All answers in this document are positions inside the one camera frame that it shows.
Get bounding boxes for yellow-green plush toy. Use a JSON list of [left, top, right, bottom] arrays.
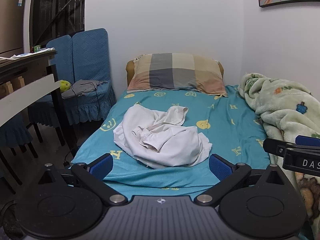
[[59, 80, 72, 92]]

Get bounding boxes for brown cushion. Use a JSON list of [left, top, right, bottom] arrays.
[[126, 59, 224, 87]]

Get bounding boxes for dark window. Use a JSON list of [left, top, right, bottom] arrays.
[[29, 0, 87, 48]]

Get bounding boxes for checked pillow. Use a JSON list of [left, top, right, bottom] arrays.
[[127, 53, 228, 97]]

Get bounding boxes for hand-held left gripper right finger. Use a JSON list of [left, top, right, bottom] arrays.
[[194, 154, 284, 207]]

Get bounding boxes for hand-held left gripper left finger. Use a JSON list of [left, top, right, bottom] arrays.
[[37, 153, 129, 207]]

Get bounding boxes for teal printed bed sheet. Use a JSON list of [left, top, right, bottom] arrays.
[[71, 84, 273, 189]]

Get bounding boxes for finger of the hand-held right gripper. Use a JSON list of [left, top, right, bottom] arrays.
[[263, 138, 300, 158], [295, 135, 320, 147]]

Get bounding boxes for black cable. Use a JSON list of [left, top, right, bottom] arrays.
[[96, 89, 101, 121]]

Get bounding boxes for grey cloth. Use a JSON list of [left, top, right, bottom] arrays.
[[61, 79, 108, 99]]

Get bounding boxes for green fleece blanket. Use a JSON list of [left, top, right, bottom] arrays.
[[237, 72, 320, 230]]

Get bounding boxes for wooden table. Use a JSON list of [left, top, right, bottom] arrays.
[[0, 50, 78, 159]]

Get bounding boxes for white t-shirt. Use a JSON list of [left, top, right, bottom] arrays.
[[113, 104, 213, 170]]

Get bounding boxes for beige refrigerator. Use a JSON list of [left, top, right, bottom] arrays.
[[0, 0, 27, 54]]

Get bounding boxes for white papers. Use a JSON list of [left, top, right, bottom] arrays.
[[0, 47, 54, 60]]

